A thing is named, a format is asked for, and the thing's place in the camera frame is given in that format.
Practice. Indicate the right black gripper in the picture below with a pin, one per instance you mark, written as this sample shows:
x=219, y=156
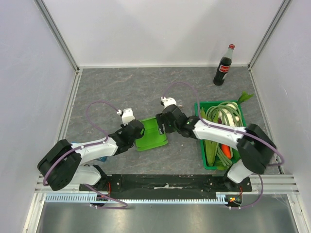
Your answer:
x=160, y=124

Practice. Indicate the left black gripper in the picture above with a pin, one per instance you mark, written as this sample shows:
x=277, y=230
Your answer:
x=123, y=126

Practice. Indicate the green paper box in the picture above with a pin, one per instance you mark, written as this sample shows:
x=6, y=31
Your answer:
x=152, y=137

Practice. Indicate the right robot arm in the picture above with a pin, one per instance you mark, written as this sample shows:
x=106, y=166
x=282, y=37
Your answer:
x=256, y=149

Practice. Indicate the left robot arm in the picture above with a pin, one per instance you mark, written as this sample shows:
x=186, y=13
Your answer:
x=63, y=164

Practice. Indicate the blue small box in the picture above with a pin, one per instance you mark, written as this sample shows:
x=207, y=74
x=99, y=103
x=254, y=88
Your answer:
x=102, y=159

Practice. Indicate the green plastic tray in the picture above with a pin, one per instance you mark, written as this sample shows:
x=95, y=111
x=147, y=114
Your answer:
x=206, y=162

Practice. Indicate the green long beans bundle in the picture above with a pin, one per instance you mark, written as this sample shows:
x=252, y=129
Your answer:
x=229, y=114

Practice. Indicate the orange carrot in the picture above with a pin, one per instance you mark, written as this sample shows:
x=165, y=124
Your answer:
x=226, y=151

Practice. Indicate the cola glass bottle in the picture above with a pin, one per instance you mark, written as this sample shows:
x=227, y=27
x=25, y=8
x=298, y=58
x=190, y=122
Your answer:
x=224, y=66

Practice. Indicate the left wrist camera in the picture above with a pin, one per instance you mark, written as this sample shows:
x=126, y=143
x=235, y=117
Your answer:
x=126, y=115

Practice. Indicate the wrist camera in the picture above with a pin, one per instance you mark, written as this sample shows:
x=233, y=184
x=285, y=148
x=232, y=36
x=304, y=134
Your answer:
x=166, y=102
x=126, y=115

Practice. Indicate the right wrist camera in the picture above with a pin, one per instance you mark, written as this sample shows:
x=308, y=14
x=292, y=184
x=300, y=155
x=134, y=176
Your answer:
x=166, y=102

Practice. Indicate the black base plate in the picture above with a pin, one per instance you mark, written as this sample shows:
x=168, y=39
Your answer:
x=132, y=186

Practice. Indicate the grey cable duct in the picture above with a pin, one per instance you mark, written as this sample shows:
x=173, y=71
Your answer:
x=95, y=198

